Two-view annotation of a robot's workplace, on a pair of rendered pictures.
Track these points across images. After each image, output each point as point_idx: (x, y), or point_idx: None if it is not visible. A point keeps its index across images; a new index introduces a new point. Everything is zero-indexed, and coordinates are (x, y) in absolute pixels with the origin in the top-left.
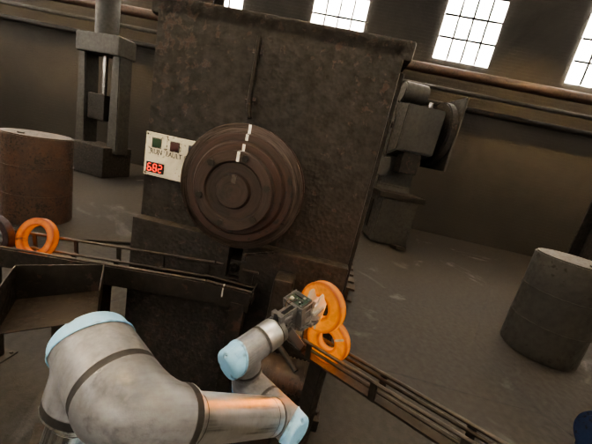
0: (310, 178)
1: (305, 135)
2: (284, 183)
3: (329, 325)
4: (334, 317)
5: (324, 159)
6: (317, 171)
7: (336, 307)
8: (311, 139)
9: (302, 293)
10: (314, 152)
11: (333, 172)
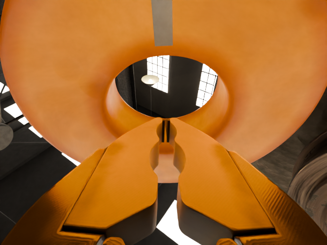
0: (289, 148)
1: (285, 190)
2: (320, 215)
3: (47, 56)
4: (53, 113)
5: (263, 161)
6: (275, 152)
7: (75, 152)
8: (277, 183)
9: (289, 131)
10: (277, 171)
11: None
